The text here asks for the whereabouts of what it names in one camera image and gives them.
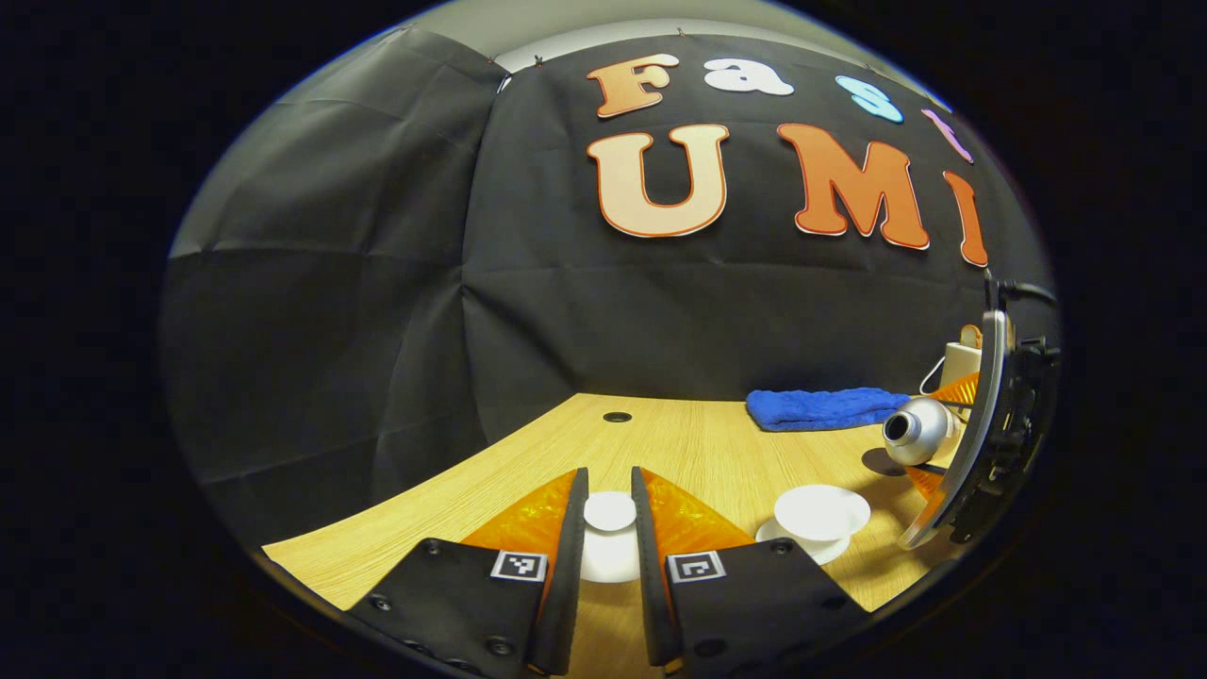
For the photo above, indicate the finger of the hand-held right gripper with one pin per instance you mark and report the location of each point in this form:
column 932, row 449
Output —
column 962, row 389
column 929, row 483

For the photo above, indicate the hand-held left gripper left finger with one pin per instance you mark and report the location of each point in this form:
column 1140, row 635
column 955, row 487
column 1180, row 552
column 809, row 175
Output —
column 566, row 585

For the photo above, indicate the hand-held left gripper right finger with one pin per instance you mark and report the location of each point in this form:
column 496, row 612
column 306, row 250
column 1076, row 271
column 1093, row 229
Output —
column 651, row 585

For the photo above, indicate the silver water bottle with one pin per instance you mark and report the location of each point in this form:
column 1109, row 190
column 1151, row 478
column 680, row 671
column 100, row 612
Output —
column 919, row 432

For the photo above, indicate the white teacup lid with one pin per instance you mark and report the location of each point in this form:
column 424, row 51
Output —
column 609, row 538

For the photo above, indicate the white teacup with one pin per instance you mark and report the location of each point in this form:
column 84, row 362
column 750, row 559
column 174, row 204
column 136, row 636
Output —
column 820, row 512

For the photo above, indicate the white toaster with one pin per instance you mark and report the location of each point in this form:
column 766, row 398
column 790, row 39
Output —
column 962, row 363

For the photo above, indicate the toast slices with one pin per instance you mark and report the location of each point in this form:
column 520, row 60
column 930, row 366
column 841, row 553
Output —
column 971, row 334

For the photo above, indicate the blue towel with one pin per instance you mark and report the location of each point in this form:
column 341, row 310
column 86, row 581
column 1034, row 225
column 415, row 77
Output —
column 820, row 408

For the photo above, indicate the white saucer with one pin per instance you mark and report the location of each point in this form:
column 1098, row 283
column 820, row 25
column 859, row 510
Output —
column 787, row 547

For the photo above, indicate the black backdrop cloth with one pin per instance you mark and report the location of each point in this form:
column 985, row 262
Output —
column 377, row 330

